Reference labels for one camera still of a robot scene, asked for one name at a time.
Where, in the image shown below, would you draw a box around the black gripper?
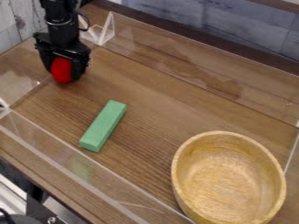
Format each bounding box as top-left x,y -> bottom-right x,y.
33,20 -> 90,81

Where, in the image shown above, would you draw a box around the red plush fruit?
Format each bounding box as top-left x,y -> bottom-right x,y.
50,57 -> 71,83

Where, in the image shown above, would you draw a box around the wooden bowl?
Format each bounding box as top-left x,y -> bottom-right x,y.
170,130 -> 285,224

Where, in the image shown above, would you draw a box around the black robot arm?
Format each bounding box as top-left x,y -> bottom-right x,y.
31,0 -> 90,84

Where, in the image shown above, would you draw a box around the green rectangular block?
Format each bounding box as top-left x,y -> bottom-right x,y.
78,101 -> 126,152

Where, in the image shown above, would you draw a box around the clear acrylic corner bracket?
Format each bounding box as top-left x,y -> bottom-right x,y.
78,12 -> 114,46

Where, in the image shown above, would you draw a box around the clear acrylic enclosure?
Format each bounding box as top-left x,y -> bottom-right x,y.
0,16 -> 299,224

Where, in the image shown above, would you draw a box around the black clamp bracket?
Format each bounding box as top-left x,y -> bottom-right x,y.
25,195 -> 66,224

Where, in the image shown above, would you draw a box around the black cable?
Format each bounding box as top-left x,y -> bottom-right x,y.
0,207 -> 15,224

